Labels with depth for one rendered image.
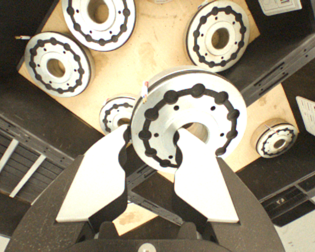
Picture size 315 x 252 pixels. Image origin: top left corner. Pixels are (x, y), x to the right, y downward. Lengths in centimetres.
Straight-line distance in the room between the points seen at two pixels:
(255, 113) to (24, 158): 59
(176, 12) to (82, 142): 28
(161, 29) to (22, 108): 26
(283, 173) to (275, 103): 18
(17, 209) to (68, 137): 40
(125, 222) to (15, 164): 42
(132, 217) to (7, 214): 39
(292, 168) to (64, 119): 53
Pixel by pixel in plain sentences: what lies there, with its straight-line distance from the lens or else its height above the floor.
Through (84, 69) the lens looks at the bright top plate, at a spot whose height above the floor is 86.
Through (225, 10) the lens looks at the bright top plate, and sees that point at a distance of 28.
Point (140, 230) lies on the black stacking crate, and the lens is 68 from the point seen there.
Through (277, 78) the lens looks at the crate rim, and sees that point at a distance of 25.
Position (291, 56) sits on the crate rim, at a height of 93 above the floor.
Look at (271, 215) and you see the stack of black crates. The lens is 174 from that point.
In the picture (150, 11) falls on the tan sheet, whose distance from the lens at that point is 28.
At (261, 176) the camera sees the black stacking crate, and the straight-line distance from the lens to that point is 48.
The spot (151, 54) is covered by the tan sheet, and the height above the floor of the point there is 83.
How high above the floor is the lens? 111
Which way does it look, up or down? 59 degrees down
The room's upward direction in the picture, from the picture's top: 173 degrees clockwise
